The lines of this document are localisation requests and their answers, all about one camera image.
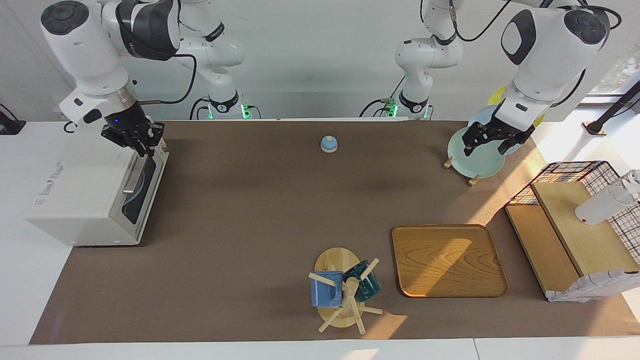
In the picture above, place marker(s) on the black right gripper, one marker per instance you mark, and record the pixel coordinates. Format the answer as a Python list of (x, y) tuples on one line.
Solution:
[(131, 127)]

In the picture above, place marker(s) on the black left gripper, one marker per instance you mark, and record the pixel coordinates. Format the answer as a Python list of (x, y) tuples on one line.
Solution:
[(500, 129)]

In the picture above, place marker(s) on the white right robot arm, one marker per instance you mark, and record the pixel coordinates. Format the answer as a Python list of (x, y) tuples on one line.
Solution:
[(80, 45)]

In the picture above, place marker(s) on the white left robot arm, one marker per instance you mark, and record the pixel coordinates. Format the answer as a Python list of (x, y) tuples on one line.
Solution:
[(550, 50)]

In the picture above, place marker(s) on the white toaster oven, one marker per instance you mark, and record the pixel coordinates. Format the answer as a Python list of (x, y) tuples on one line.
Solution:
[(75, 200)]

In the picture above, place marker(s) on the pale green plate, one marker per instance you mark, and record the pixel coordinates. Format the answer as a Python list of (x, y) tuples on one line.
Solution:
[(480, 160)]

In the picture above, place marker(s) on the light blue racked plate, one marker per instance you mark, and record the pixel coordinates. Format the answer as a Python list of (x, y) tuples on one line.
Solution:
[(480, 117)]

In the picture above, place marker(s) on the wooden plate rack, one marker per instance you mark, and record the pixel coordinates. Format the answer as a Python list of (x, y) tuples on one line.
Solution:
[(447, 163)]

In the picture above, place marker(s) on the yellow plate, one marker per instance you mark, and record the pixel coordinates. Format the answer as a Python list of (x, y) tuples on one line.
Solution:
[(497, 95)]

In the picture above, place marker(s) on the wooden serving tray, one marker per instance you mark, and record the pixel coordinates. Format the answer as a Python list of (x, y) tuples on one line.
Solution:
[(445, 260)]

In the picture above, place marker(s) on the brown table mat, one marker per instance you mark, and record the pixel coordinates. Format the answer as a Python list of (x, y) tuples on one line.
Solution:
[(240, 225)]

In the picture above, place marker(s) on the white cup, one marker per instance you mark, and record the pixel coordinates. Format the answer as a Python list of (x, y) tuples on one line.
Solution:
[(597, 210)]

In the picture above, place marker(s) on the wooden stepped shelf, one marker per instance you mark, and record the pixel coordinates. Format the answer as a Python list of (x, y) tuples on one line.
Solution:
[(580, 235)]

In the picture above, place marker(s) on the black stand with wooden foot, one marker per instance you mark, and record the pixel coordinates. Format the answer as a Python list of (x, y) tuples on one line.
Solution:
[(617, 107)]

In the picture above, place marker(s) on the black device on table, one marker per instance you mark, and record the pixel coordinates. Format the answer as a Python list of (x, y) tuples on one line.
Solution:
[(9, 124)]

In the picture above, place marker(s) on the clear glass cup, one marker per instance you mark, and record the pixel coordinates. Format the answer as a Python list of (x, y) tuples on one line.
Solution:
[(631, 181)]

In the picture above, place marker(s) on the small blue call bell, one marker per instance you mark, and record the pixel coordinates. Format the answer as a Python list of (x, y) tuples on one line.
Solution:
[(329, 145)]

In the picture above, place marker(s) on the white checkered cloth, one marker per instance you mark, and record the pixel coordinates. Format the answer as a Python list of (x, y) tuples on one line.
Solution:
[(595, 286)]

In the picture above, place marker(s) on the dark green mug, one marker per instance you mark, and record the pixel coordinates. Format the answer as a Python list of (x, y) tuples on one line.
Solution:
[(371, 287)]

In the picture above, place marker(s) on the wooden mug tree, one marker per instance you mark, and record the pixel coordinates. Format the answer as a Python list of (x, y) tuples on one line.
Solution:
[(335, 260)]

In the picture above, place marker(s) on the blue mug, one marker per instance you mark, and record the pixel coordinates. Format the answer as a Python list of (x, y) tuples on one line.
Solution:
[(322, 295)]

